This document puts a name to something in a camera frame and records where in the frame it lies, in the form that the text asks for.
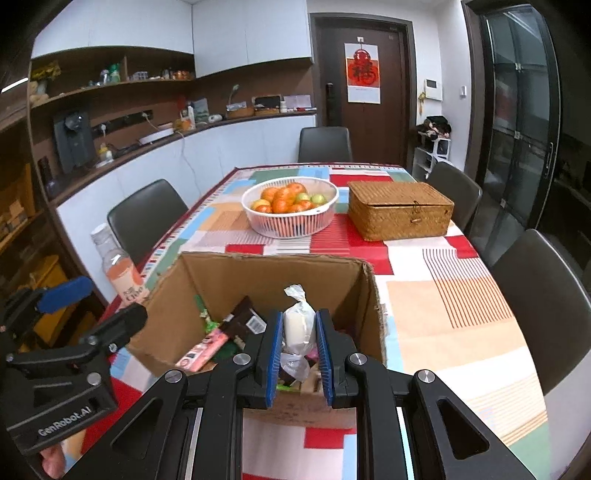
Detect white shoe rack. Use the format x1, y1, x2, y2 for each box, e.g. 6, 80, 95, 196
412, 138, 453, 182

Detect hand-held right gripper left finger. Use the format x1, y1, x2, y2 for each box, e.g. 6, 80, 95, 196
62, 310, 284, 480

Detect dark grey dining chair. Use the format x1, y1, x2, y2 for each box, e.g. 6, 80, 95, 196
492, 228, 591, 395
298, 126, 354, 163
107, 179, 189, 266
427, 161, 483, 232

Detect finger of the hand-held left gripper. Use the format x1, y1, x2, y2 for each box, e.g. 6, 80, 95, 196
0, 276, 95, 344
6, 303, 149, 370

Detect colourful patchwork tablecloth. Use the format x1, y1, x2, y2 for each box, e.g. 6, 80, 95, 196
60, 162, 552, 480

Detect white upper cabinets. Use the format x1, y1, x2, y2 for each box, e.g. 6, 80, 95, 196
31, 0, 315, 79

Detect white flat tray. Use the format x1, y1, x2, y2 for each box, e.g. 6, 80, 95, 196
139, 128, 175, 145

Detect dark brown door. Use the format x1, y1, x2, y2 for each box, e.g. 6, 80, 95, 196
310, 13, 411, 167

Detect dark bag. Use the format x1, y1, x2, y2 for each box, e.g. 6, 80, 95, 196
416, 115, 453, 140

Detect white snack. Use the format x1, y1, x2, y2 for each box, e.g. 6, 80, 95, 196
279, 284, 319, 381

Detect person's left hand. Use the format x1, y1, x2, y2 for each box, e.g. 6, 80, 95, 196
41, 443, 65, 480

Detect yellow flower bunch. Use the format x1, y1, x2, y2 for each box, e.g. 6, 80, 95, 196
31, 62, 62, 81

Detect woven wicker box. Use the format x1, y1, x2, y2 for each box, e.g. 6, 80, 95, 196
347, 180, 455, 241

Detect black coffee machine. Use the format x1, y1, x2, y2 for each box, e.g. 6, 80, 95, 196
53, 108, 93, 174

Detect white plastic fruit basket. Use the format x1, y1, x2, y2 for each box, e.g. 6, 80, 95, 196
241, 176, 340, 238

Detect white counter cabinets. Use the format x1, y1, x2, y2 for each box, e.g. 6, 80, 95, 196
55, 114, 317, 301

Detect red and white door poster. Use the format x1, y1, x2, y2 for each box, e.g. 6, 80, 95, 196
345, 42, 383, 103

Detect brown cardboard box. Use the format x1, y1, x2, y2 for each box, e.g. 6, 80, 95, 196
126, 251, 387, 430

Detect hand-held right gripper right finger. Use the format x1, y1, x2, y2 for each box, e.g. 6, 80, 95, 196
315, 308, 536, 480

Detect pink snack packet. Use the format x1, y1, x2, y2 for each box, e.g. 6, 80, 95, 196
175, 329, 229, 372

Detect pile of oranges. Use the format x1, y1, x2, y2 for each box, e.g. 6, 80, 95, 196
252, 182, 319, 214

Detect dark brown snack packet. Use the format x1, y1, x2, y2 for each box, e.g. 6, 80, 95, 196
219, 295, 269, 344

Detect clear bottle with orange label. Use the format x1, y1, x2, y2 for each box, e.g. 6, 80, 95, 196
90, 223, 151, 308

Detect black framed glass doors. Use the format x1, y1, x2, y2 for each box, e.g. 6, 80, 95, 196
475, 9, 561, 232

